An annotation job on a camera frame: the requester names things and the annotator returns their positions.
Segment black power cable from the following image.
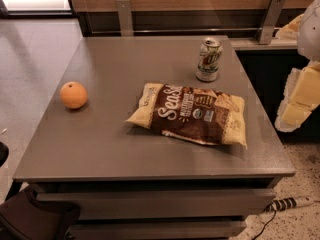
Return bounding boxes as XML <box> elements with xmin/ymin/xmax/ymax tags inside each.
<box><xmin>251</xmin><ymin>210</ymin><xmax>278</xmax><ymax>240</ymax></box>

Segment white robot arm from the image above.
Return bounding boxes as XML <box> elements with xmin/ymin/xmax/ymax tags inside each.
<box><xmin>275</xmin><ymin>0</ymin><xmax>320</xmax><ymax>132</ymax></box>

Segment grey metal bracket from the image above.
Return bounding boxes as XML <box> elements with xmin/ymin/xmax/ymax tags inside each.
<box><xmin>116</xmin><ymin>0</ymin><xmax>134</xmax><ymax>36</ymax></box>
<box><xmin>256</xmin><ymin>0</ymin><xmax>286</xmax><ymax>45</ymax></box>

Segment brown yellow chip bag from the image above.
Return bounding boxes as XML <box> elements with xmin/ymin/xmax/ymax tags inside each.
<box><xmin>128</xmin><ymin>83</ymin><xmax>246</xmax><ymax>146</ymax></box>

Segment grey metal bracket left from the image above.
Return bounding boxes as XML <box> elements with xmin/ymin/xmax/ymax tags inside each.
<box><xmin>116</xmin><ymin>0</ymin><xmax>134</xmax><ymax>36</ymax></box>

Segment white power strip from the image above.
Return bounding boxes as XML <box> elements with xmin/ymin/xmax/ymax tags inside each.
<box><xmin>264</xmin><ymin>196</ymin><xmax>315</xmax><ymax>212</ymax></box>

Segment orange fruit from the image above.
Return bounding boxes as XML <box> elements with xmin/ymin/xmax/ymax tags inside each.
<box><xmin>60</xmin><ymin>82</ymin><xmax>88</xmax><ymax>109</ymax></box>

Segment grey lower drawer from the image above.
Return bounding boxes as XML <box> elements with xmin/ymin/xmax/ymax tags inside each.
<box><xmin>70</xmin><ymin>221</ymin><xmax>246</xmax><ymax>240</ymax></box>

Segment dark chair seat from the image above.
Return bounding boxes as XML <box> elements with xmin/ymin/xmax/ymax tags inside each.
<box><xmin>0</xmin><ymin>187</ymin><xmax>80</xmax><ymax>240</ymax></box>

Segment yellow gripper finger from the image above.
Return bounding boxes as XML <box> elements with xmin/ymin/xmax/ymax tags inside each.
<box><xmin>276</xmin><ymin>14</ymin><xmax>303</xmax><ymax>40</ymax></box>
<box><xmin>275</xmin><ymin>64</ymin><xmax>320</xmax><ymax>132</ymax></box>

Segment grey metal bracket right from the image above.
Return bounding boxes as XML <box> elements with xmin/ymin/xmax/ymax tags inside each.
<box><xmin>256</xmin><ymin>0</ymin><xmax>286</xmax><ymax>45</ymax></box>

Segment green white 7up can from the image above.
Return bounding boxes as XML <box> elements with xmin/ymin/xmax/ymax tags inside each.
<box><xmin>196</xmin><ymin>37</ymin><xmax>223</xmax><ymax>82</ymax></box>

